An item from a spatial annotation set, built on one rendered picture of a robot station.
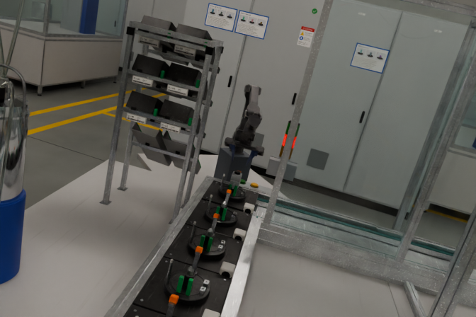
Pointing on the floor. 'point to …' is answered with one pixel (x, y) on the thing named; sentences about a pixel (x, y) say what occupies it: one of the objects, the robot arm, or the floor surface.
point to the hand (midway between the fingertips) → (241, 156)
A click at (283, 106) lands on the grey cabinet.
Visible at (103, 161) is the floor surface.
